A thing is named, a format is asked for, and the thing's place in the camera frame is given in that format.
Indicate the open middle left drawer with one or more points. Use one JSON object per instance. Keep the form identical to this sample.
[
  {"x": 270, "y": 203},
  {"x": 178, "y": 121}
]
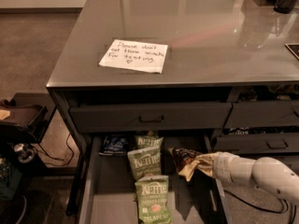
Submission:
[{"x": 109, "y": 195}]

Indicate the blue chip bag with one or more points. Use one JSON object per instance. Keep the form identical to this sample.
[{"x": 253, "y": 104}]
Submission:
[{"x": 114, "y": 145}]

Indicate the front green Kettle chip bag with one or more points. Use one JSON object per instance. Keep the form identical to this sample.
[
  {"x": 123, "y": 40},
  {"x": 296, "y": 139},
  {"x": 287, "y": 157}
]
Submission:
[{"x": 151, "y": 194}]

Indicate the green kettle chip bag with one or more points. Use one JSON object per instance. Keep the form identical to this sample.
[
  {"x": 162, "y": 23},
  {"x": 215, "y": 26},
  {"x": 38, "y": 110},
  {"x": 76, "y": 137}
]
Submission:
[
  {"x": 151, "y": 194},
  {"x": 149, "y": 139},
  {"x": 145, "y": 161}
]

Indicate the dark grey drawer cabinet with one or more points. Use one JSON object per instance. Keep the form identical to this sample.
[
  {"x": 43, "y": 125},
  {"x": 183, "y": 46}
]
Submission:
[{"x": 219, "y": 51}]

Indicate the dark teal crate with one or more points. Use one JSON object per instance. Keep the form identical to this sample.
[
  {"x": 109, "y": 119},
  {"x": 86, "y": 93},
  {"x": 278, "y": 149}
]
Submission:
[{"x": 10, "y": 178}]

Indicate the rear green Kettle chip bag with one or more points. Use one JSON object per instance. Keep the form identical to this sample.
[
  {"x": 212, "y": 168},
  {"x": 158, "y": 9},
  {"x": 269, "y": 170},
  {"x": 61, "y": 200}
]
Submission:
[{"x": 149, "y": 139}]

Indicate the brown chip bag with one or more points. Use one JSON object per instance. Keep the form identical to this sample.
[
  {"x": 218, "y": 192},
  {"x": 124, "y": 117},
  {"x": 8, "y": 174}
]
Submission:
[{"x": 182, "y": 156}]

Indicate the top left drawer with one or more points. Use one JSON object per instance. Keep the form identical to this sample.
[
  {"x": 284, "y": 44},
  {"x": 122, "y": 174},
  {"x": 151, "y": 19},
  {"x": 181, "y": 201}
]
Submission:
[{"x": 142, "y": 117}]

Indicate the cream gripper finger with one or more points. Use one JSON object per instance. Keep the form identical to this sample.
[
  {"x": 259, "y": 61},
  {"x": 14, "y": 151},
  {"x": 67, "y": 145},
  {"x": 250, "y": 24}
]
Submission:
[
  {"x": 188, "y": 171},
  {"x": 207, "y": 159}
]

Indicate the dark side shelf unit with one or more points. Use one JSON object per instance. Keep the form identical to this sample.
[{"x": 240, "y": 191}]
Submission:
[{"x": 26, "y": 122}]

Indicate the middle green Kettle chip bag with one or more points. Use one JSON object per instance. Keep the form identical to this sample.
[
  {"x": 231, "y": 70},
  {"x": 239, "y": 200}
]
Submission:
[{"x": 145, "y": 161}]

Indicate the white handwritten paper note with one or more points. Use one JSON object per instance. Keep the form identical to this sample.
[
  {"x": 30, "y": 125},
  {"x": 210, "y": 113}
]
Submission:
[{"x": 138, "y": 56}]

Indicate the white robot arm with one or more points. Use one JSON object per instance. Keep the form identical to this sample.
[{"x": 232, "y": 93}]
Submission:
[{"x": 266, "y": 173}]

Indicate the middle right drawer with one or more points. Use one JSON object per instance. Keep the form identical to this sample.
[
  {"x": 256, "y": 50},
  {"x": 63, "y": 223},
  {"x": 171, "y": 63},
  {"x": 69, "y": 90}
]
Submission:
[{"x": 263, "y": 143}]

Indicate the silver round metal object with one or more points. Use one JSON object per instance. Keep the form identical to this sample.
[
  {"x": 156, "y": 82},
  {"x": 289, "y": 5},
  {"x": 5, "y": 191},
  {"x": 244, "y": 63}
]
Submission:
[{"x": 24, "y": 153}]

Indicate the top right drawer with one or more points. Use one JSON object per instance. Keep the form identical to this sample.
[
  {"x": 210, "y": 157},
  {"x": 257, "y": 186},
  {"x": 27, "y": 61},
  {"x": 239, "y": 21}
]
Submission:
[{"x": 264, "y": 114}]

